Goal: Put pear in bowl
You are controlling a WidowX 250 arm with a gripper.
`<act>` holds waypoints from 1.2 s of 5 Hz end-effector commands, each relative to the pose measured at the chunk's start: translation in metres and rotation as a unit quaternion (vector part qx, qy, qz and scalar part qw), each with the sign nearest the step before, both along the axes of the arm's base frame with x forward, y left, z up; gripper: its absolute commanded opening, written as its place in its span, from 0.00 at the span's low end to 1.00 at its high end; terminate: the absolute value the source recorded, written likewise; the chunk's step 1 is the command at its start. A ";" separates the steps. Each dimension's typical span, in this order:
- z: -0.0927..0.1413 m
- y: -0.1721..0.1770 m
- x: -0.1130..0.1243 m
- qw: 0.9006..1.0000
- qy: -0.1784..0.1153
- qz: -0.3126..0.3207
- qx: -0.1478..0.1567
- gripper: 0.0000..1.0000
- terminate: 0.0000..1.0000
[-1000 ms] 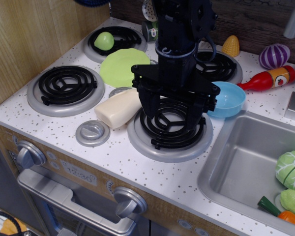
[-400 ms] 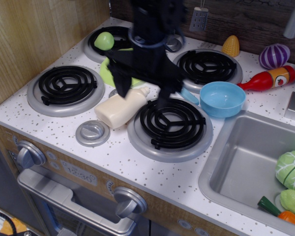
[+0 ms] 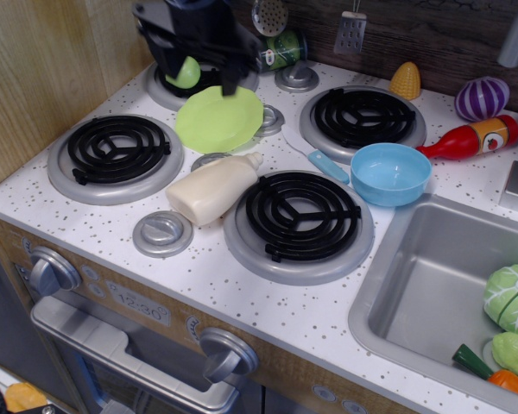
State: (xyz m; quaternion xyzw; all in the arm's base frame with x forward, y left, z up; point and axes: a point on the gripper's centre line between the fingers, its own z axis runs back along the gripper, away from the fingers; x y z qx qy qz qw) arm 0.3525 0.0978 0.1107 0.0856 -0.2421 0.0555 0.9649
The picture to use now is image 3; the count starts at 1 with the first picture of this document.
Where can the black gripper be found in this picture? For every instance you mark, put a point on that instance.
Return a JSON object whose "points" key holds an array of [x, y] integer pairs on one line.
{"points": [[174, 29]]}

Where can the green toy pear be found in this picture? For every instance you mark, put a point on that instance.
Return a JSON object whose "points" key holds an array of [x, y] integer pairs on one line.
{"points": [[188, 75]]}

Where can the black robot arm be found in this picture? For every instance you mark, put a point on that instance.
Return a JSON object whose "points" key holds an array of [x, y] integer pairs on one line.
{"points": [[204, 30]]}

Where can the blue plastic bowl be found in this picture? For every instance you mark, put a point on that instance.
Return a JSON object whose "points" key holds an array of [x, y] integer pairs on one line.
{"points": [[389, 175]]}

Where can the back left stove burner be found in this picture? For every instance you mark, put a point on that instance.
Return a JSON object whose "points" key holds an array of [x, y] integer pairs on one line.
{"points": [[172, 97]]}

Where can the stove burner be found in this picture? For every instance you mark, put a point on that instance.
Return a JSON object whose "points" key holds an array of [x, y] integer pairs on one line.
{"points": [[172, 97], [112, 160], [299, 228], [343, 120]]}

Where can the light green plate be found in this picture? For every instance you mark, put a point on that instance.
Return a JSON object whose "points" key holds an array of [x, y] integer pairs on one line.
{"points": [[210, 122]]}

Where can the silver perforated ladle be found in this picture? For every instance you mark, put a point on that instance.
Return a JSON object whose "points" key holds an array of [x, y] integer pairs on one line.
{"points": [[269, 17]]}

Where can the green toy can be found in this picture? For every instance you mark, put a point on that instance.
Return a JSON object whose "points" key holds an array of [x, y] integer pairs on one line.
{"points": [[282, 50]]}

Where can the silver knob under plate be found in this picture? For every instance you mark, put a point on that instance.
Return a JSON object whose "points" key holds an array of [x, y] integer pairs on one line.
{"points": [[272, 121]]}

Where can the middle silver stovetop knob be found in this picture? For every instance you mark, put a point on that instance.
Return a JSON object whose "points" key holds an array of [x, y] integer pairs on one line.
{"points": [[206, 159]]}

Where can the silver stovetop knob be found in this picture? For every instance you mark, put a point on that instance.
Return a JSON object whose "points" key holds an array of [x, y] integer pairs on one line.
{"points": [[162, 234], [298, 78], [206, 159]]}

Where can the back silver stovetop knob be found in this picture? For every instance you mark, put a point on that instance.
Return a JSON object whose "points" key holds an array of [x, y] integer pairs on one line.
{"points": [[298, 78]]}

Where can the front left stove burner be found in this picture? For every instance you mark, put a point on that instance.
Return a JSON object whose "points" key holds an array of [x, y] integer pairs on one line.
{"points": [[112, 160]]}

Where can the cream toy bottle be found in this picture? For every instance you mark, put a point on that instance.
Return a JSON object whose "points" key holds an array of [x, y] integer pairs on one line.
{"points": [[205, 194]]}

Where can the back right stove burner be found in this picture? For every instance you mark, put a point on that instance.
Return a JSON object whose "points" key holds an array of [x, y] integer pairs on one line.
{"points": [[343, 120]]}

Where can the silver slotted spatula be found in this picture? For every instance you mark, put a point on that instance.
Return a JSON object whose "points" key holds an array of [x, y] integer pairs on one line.
{"points": [[351, 30]]}

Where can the front silver stovetop knob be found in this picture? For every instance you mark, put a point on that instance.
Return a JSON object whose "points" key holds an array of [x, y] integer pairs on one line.
{"points": [[162, 234]]}

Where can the front right stove burner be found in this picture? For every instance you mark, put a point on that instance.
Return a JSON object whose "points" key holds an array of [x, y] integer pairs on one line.
{"points": [[299, 228]]}

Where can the yellow toy corn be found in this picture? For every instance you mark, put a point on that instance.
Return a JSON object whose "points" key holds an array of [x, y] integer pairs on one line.
{"points": [[406, 81]]}

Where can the oven clock display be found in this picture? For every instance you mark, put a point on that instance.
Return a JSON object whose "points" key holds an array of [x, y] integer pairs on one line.
{"points": [[142, 305]]}

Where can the left oven dial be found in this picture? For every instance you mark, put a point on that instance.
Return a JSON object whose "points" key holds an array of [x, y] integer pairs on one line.
{"points": [[51, 272]]}

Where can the oven dial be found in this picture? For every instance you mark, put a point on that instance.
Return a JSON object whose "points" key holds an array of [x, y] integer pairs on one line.
{"points": [[226, 354], [51, 272]]}

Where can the red toy ketchup bottle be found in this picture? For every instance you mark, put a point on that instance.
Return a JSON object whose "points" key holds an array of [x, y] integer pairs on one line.
{"points": [[474, 139]]}

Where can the purple striped toy onion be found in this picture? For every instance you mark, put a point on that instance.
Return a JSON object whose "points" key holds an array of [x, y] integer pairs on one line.
{"points": [[482, 98]]}

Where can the right oven dial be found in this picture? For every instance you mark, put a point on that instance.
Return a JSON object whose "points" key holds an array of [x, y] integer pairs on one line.
{"points": [[226, 354]]}

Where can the silver sink basin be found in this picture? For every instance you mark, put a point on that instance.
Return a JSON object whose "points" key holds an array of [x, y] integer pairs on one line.
{"points": [[422, 297]]}

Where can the yellow object on floor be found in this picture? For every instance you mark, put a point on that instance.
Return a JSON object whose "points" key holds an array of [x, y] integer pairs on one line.
{"points": [[23, 396]]}

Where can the green toy cabbage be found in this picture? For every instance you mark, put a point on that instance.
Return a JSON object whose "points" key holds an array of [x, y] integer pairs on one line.
{"points": [[500, 298]]}

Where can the small green toy vegetable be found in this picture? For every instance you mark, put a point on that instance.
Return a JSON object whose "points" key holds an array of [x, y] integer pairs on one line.
{"points": [[504, 348]]}

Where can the orange toy carrot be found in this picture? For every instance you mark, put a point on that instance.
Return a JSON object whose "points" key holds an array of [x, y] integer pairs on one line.
{"points": [[465, 357]]}

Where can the blue handled toy knife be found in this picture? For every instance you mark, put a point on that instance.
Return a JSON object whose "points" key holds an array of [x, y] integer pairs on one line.
{"points": [[321, 161]]}

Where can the silver oven door handle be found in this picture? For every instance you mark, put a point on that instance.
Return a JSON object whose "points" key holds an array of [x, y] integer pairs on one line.
{"points": [[117, 379]]}

